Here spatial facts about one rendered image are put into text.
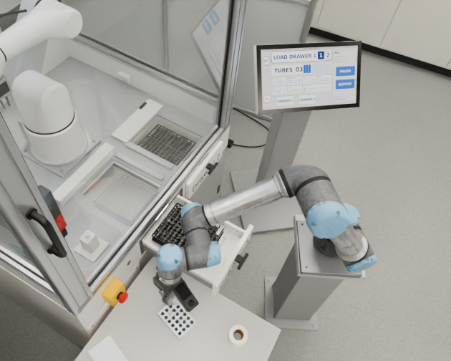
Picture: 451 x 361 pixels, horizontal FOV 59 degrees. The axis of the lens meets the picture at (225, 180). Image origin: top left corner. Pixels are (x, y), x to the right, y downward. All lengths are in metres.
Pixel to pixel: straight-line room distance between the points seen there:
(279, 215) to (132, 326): 1.42
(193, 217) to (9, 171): 0.63
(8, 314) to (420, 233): 2.59
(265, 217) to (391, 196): 0.97
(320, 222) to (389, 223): 1.84
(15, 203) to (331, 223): 0.79
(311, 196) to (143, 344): 0.81
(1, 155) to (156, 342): 0.98
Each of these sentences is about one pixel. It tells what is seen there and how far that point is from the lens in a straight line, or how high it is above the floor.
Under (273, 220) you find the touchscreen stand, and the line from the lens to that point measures 2.64.
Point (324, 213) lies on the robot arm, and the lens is 1.13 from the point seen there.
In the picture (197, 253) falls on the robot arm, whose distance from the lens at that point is 1.21.
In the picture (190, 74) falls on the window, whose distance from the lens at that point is 1.29.
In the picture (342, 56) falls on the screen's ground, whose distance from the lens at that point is 2.04.
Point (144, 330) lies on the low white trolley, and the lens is 1.57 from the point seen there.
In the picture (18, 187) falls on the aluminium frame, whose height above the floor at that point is 1.62.
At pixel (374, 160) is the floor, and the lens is 3.26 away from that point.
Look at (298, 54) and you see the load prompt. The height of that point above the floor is 1.16.
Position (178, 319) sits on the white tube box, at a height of 0.80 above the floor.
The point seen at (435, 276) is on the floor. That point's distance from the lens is 2.91.
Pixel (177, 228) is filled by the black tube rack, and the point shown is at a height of 0.87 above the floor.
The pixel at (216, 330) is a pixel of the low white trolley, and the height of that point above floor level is 0.76.
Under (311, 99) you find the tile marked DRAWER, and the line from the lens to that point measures 1.97.
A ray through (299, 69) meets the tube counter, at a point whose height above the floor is 1.11.
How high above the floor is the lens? 2.27
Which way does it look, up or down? 54 degrees down
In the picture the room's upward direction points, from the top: 9 degrees clockwise
